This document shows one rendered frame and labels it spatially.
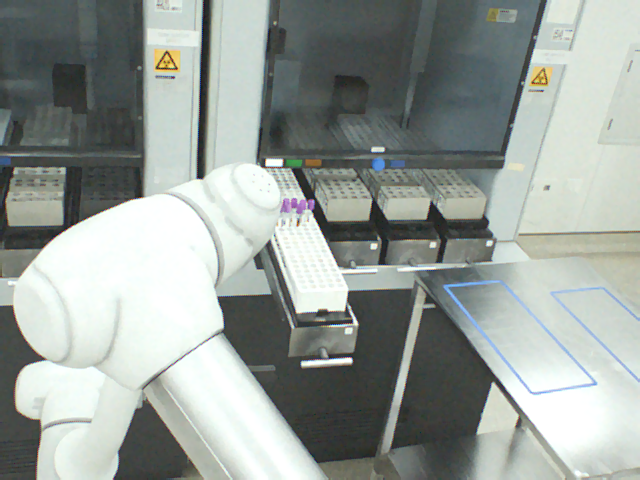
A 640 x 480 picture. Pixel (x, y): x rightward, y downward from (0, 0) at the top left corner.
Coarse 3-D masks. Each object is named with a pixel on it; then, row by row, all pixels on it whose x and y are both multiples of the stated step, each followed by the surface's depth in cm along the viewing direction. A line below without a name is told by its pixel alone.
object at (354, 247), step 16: (304, 192) 190; (320, 224) 176; (336, 240) 169; (352, 240) 170; (368, 240) 171; (336, 256) 171; (352, 256) 172; (368, 256) 173; (352, 272) 169; (368, 272) 170
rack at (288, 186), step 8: (264, 168) 186; (272, 168) 187; (280, 168) 187; (288, 168) 187; (272, 176) 182; (280, 176) 182; (288, 176) 183; (280, 184) 179; (288, 184) 179; (296, 184) 180; (280, 192) 174; (288, 192) 175; (296, 192) 176
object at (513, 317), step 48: (432, 288) 154; (480, 288) 156; (528, 288) 159; (576, 288) 161; (480, 336) 141; (528, 336) 143; (576, 336) 145; (624, 336) 147; (528, 384) 130; (576, 384) 132; (624, 384) 133; (384, 432) 182; (576, 432) 121; (624, 432) 122
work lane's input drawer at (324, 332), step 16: (272, 256) 160; (272, 272) 155; (272, 288) 155; (288, 304) 145; (288, 320) 141; (304, 320) 139; (320, 320) 140; (336, 320) 141; (352, 320) 142; (288, 336) 141; (304, 336) 140; (320, 336) 141; (336, 336) 142; (352, 336) 143; (304, 352) 142; (320, 352) 142; (336, 352) 144; (352, 352) 145
